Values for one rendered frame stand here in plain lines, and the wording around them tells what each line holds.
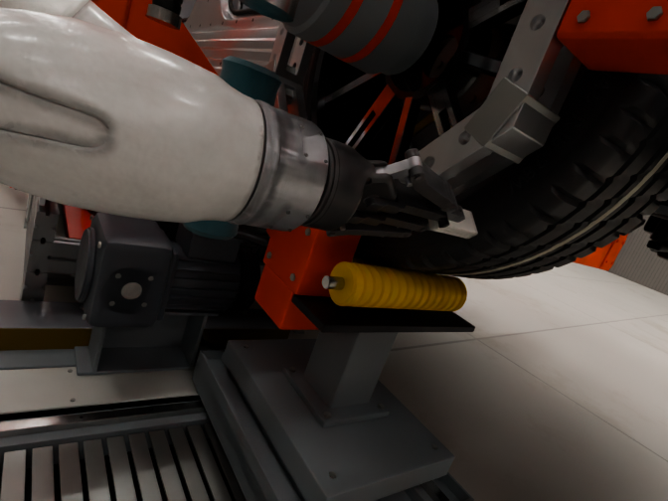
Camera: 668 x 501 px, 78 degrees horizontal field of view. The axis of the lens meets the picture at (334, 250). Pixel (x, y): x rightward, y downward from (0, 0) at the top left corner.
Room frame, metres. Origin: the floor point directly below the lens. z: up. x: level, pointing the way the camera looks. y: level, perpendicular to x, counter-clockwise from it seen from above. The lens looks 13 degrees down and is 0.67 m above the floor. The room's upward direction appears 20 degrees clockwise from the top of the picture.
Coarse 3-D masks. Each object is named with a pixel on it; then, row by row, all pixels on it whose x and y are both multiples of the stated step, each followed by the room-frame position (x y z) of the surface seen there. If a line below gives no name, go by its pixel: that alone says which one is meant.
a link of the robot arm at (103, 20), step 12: (0, 0) 0.29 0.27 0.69; (12, 0) 0.30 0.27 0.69; (24, 0) 0.30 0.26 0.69; (36, 0) 0.31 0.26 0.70; (48, 0) 0.31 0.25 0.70; (60, 0) 0.32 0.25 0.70; (72, 0) 0.32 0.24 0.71; (84, 0) 0.33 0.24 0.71; (48, 12) 0.30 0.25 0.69; (60, 12) 0.31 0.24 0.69; (72, 12) 0.31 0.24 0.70; (84, 12) 0.32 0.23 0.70; (96, 12) 0.33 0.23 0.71; (96, 24) 0.32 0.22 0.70; (108, 24) 0.33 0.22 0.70; (132, 36) 0.35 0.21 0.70
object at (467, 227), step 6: (468, 216) 0.48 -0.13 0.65; (450, 222) 0.44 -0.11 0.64; (462, 222) 0.46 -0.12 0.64; (468, 222) 0.47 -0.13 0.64; (474, 222) 0.48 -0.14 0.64; (444, 228) 0.44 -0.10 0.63; (450, 228) 0.44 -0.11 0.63; (456, 228) 0.45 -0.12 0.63; (462, 228) 0.46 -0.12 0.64; (468, 228) 0.46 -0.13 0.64; (474, 228) 0.47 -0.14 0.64; (468, 234) 0.47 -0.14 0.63; (474, 234) 0.47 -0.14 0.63
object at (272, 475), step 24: (216, 360) 0.82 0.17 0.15; (216, 384) 0.71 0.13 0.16; (216, 408) 0.69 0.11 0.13; (240, 408) 0.69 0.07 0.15; (216, 432) 0.67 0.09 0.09; (240, 432) 0.61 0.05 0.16; (264, 432) 0.65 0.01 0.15; (240, 456) 0.60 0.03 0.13; (264, 456) 0.60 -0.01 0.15; (240, 480) 0.58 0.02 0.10; (264, 480) 0.53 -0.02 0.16; (288, 480) 0.57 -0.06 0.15; (432, 480) 0.66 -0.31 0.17
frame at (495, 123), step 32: (544, 0) 0.41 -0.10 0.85; (288, 32) 0.78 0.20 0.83; (544, 32) 0.40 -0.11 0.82; (512, 64) 0.41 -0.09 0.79; (544, 64) 0.39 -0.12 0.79; (576, 64) 0.42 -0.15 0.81; (288, 96) 0.79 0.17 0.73; (512, 96) 0.40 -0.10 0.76; (544, 96) 0.42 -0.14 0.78; (480, 128) 0.41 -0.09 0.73; (512, 128) 0.39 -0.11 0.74; (544, 128) 0.42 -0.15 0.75; (448, 160) 0.43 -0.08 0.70; (480, 160) 0.45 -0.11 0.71; (512, 160) 0.43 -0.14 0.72
